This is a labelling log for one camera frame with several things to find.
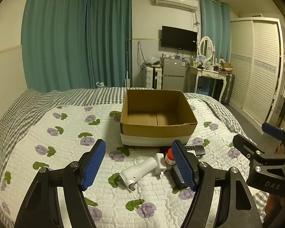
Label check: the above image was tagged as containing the silver small fridge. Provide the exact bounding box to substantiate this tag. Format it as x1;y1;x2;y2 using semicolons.
162;57;186;91

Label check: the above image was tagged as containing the dark suitcase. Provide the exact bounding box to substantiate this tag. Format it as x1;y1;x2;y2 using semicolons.
221;73;235;105

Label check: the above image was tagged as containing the white plug charger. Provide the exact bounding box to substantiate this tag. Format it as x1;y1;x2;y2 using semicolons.
153;153;168;178

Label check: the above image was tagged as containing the white floral quilt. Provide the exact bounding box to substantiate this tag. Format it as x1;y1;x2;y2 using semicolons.
0;97;269;228

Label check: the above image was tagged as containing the black wall television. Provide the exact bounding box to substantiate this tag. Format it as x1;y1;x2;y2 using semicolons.
161;26;198;52

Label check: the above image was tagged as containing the black remote control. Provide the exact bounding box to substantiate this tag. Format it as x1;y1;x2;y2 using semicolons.
184;145;206;158

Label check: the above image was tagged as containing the black rectangular device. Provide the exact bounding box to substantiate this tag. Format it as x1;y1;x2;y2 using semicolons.
171;164;188;190

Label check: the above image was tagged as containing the white air conditioner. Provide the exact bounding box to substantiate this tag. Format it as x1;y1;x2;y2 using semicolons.
154;0;199;12

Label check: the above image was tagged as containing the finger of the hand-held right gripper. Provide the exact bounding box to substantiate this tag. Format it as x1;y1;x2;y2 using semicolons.
262;122;285;140
233;134;266;162

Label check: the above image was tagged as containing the brown cardboard box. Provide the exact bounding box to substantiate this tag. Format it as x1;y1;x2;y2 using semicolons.
120;90;198;148

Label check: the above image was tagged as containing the clear plastic bag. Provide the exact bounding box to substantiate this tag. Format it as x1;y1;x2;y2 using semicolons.
148;56;162;66

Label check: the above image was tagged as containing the white louvred wardrobe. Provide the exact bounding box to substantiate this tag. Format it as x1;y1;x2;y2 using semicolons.
229;17;285;133

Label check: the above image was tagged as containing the white oval mirror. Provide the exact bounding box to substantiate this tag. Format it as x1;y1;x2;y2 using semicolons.
198;36;215;62

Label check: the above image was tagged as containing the red-capped white bottle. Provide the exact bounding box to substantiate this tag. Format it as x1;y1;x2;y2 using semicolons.
165;148;177;167

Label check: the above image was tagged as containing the blue bag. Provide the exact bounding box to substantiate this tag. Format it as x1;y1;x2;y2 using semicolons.
197;84;211;95

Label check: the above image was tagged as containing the light blue curtain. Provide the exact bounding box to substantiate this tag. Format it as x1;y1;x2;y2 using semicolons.
199;0;231;63

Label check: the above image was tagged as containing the green curtain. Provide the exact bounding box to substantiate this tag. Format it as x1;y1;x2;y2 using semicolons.
21;0;89;93
85;0;133;89

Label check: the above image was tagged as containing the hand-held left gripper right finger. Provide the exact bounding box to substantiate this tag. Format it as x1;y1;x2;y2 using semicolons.
171;140;264;228

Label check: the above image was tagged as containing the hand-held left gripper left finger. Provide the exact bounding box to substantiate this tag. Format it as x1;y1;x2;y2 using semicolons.
14;139;106;228

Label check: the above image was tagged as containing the white handheld electric device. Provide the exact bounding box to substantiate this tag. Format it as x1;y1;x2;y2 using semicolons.
119;157;163;192

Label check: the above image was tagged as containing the white dressing table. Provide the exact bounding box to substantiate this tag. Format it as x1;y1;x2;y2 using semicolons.
188;64;228;102

